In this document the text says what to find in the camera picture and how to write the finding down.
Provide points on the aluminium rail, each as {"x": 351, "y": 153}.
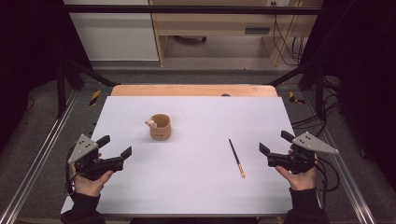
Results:
{"x": 40, "y": 155}
{"x": 345, "y": 168}

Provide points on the white cabinet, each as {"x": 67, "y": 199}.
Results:
{"x": 115, "y": 34}

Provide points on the dark chopstick with orange end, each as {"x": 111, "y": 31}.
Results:
{"x": 236, "y": 158}

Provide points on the black horizontal frame bar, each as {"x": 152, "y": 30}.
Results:
{"x": 186, "y": 9}

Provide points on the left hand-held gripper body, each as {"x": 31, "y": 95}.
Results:
{"x": 83, "y": 148}

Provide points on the black curtain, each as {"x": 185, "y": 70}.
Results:
{"x": 28, "y": 62}
{"x": 364, "y": 77}

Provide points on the yellow black tape strip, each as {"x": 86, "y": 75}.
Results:
{"x": 294, "y": 98}
{"x": 95, "y": 97}

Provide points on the brown ceramic cup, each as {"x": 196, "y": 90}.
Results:
{"x": 160, "y": 127}

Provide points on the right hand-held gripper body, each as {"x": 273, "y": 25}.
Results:
{"x": 311, "y": 142}

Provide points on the person's right hand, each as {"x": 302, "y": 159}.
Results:
{"x": 301, "y": 181}

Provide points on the black metal stand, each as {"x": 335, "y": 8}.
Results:
{"x": 60, "y": 90}
{"x": 319, "y": 90}

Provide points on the person's left hand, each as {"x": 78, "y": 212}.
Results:
{"x": 88, "y": 186}

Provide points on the light wooden desk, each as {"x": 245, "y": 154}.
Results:
{"x": 214, "y": 21}

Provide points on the white table sheet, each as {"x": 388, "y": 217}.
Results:
{"x": 193, "y": 180}

